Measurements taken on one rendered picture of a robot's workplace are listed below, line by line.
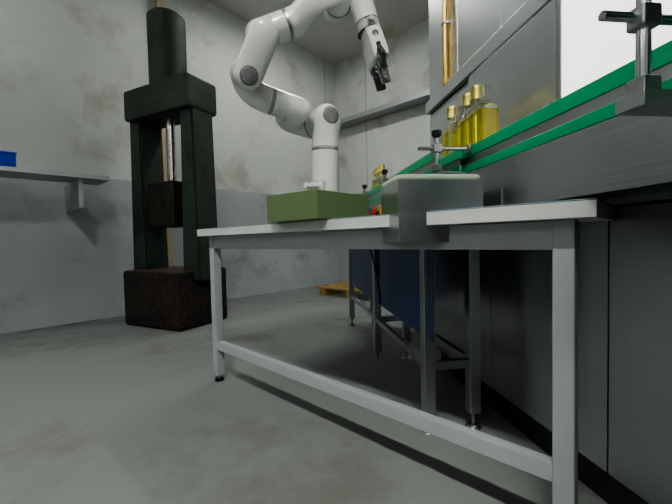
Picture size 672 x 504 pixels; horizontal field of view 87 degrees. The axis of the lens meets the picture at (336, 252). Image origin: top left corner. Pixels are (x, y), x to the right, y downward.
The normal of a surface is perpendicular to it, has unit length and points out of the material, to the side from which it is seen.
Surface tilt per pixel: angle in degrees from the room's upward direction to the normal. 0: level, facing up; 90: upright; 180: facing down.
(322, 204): 90
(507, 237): 90
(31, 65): 90
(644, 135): 90
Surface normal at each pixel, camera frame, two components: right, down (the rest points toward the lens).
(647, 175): -0.99, 0.03
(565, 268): -0.69, 0.04
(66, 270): 0.73, 0.01
